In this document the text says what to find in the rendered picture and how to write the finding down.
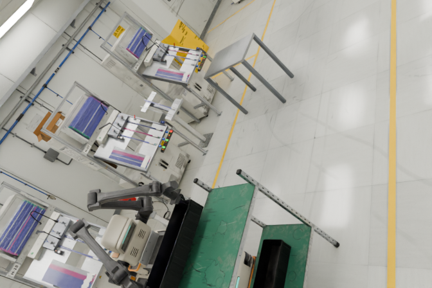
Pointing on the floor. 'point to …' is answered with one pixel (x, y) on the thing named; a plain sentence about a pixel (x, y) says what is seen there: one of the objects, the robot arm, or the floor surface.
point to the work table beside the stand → (240, 49)
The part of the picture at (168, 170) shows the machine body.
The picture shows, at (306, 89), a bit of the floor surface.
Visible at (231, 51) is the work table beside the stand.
